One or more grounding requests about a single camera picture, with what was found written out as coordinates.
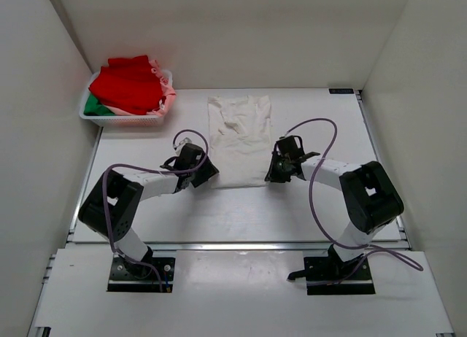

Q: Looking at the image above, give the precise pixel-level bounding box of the white t shirt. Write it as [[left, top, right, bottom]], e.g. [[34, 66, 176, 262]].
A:
[[207, 95, 273, 189]]

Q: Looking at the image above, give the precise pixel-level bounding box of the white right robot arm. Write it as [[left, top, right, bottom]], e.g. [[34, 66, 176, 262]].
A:
[[265, 136, 404, 279]]

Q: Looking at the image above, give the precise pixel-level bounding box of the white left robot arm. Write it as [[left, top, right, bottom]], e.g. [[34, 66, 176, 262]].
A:
[[78, 142, 219, 277]]

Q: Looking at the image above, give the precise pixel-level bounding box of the white plastic laundry basket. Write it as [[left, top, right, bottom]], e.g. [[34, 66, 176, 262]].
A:
[[79, 71, 175, 128]]

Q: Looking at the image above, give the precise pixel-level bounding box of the pink t shirt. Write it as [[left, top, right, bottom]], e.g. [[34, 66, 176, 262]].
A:
[[105, 59, 177, 116]]

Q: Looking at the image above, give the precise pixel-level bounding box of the red t shirt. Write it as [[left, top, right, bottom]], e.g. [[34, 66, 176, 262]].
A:
[[89, 55, 166, 115]]

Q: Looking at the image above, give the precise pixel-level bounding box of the green t shirt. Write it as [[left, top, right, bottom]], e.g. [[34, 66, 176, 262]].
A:
[[83, 94, 114, 116]]

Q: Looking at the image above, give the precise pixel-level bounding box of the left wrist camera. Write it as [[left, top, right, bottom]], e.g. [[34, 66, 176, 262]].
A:
[[173, 137, 192, 154]]

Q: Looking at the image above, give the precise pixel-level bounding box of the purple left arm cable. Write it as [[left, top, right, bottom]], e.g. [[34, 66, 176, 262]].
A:
[[101, 129, 210, 292]]

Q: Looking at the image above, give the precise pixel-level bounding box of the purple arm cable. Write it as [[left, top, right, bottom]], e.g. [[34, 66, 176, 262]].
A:
[[101, 129, 210, 292], [284, 118, 425, 273]]

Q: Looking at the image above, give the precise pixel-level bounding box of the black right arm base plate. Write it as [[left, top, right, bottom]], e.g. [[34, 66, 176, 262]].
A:
[[287, 245, 376, 295]]

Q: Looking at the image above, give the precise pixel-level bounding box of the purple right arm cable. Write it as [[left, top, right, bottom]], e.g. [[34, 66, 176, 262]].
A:
[[284, 118, 425, 273]]

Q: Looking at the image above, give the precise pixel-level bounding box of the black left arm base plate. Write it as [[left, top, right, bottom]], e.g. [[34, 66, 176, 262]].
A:
[[107, 255, 176, 293]]

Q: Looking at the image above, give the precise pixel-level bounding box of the aluminium table rail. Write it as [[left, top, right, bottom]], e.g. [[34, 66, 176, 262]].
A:
[[69, 131, 409, 250]]

